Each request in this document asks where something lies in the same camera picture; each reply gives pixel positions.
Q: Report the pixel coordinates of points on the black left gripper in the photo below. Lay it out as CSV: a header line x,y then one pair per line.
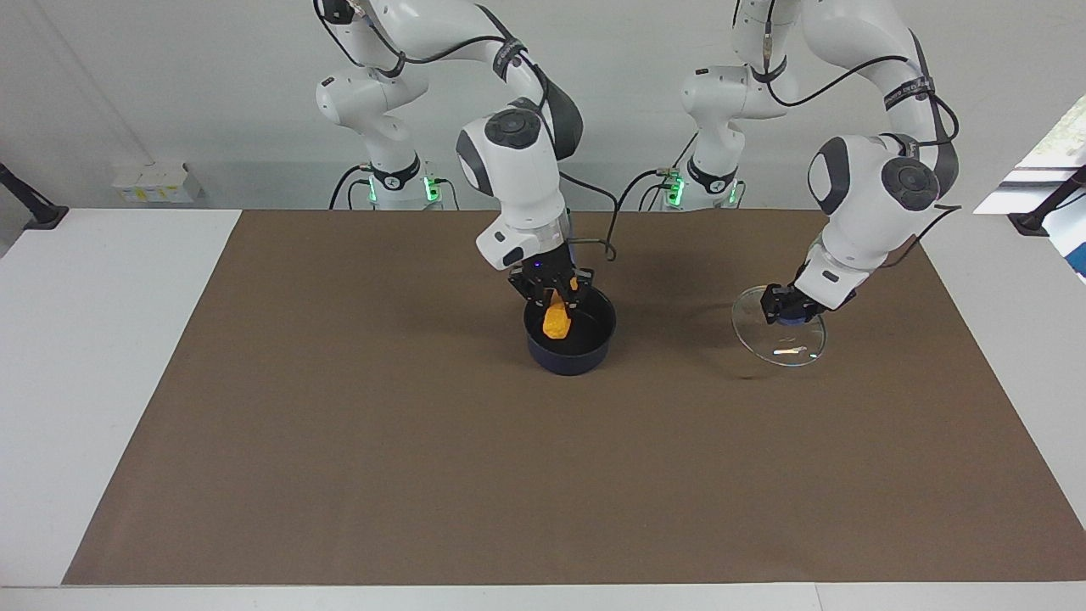
x,y
802,301

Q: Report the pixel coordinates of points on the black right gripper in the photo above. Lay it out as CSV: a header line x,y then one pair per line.
x,y
543,270

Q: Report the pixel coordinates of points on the yellow corn cob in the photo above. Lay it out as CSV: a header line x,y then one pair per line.
x,y
556,321

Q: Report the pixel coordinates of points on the glass lid with blue knob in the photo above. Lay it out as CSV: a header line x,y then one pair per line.
x,y
785,344

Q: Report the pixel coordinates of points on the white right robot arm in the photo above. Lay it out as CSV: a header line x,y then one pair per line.
x,y
517,178

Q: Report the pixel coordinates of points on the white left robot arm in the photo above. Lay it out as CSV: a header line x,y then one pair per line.
x,y
865,195

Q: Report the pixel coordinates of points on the dark blue saucepan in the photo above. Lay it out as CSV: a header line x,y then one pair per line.
x,y
585,352

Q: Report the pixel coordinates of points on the brown table mat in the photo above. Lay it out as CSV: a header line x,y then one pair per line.
x,y
543,475

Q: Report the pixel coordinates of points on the black clamp stand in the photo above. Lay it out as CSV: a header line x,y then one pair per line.
x,y
1039,216
38,212

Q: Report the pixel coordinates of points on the bright window opening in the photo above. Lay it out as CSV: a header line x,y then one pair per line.
x,y
1065,144

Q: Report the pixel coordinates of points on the white wall socket box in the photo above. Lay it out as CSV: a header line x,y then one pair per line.
x,y
157,184

